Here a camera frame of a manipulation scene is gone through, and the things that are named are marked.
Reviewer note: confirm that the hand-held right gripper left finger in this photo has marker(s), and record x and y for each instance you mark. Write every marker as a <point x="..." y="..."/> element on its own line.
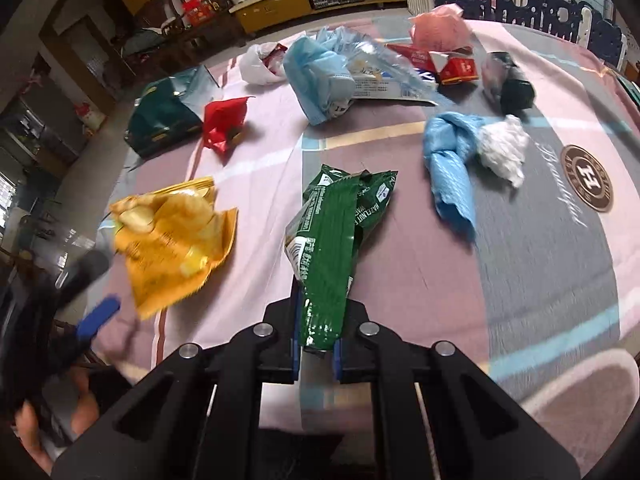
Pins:
<point x="297" y="332"/>

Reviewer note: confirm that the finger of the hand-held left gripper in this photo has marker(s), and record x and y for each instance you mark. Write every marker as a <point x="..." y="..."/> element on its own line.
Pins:
<point x="87" y="270"/>
<point x="100" y="312"/>

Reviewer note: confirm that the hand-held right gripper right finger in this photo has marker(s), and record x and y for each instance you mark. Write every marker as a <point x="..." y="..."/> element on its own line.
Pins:
<point x="338" y="357"/>

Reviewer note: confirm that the yellow chip bag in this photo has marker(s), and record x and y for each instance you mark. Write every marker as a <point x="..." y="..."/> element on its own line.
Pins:
<point x="165" y="240"/>

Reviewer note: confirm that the green snack wrapper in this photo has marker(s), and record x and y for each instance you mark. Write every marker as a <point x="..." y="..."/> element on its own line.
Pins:
<point x="330" y="240"/>

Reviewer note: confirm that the dark green paper bag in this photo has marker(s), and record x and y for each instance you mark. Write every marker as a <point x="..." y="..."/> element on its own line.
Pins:
<point x="160" y="115"/>

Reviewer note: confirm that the red cardboard box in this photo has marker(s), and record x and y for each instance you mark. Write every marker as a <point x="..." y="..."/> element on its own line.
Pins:
<point x="460" y="67"/>

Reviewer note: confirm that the person's left hand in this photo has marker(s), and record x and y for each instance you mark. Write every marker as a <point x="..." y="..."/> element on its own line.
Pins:
<point x="82" y="410"/>

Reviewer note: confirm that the red and white sack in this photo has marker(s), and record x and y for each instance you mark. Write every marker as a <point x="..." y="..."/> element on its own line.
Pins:
<point x="90" y="117"/>

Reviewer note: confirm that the red plastic wrapper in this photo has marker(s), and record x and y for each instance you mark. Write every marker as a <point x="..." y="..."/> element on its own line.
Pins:
<point x="222" y="120"/>

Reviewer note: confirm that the plaid tablecloth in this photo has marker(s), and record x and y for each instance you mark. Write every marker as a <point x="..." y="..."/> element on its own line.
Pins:
<point x="525" y="270"/>

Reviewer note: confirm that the light blue plastic bag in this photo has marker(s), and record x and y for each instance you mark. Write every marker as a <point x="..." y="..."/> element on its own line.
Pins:
<point x="450" y="175"/>

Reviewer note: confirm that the bundle of blue face masks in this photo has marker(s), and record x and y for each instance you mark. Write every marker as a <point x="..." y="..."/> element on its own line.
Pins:
<point x="310" y="75"/>

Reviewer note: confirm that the white plastic bag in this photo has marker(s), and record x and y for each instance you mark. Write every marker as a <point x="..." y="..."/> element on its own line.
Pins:
<point x="252" y="66"/>

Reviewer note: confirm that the clear plastic packaging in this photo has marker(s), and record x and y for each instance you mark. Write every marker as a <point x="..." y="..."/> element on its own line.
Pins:
<point x="387" y="86"/>

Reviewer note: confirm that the white crumpled tissue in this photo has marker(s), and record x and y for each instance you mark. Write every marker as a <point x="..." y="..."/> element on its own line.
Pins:
<point x="502" y="150"/>

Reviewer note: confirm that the dark red packet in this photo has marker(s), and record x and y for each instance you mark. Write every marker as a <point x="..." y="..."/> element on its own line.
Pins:
<point x="275" y="56"/>

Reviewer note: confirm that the red gift box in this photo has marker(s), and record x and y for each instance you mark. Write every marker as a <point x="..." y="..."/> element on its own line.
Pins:
<point x="200" y="10"/>

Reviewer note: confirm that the red and white carton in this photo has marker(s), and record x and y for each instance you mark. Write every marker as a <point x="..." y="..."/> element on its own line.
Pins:
<point x="415" y="57"/>

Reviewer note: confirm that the yellow wooden cabinet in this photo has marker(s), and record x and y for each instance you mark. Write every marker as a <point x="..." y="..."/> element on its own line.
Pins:
<point x="270" y="7"/>

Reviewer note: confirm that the black plastic bag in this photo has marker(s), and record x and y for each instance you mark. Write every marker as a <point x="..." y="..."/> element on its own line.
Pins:
<point x="515" y="91"/>

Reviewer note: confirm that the pink plastic bag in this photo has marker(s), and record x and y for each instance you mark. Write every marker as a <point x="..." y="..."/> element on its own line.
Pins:
<point x="440" y="30"/>

